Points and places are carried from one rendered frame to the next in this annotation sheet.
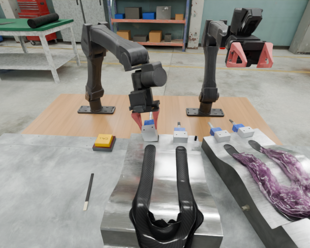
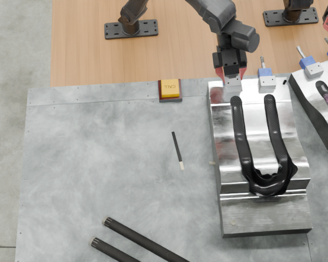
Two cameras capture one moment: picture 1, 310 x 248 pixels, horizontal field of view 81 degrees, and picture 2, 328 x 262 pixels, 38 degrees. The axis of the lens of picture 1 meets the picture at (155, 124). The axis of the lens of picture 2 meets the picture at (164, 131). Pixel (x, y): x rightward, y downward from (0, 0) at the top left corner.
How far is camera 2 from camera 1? 99 cm
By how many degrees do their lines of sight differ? 29
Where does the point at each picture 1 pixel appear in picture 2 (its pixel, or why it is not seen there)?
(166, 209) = (267, 165)
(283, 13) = not seen: outside the picture
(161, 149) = (248, 101)
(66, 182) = (150, 144)
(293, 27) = not seen: outside the picture
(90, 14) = not seen: outside the picture
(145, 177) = (238, 135)
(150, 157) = (238, 112)
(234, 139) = not seen: outside the picture
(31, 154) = (87, 116)
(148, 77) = (241, 46)
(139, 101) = (233, 71)
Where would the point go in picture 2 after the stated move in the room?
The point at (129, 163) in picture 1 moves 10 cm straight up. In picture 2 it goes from (218, 121) to (221, 107)
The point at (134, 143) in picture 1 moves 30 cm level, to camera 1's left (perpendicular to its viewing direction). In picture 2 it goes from (216, 97) to (125, 107)
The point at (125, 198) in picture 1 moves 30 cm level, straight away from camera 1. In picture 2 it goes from (232, 160) to (190, 80)
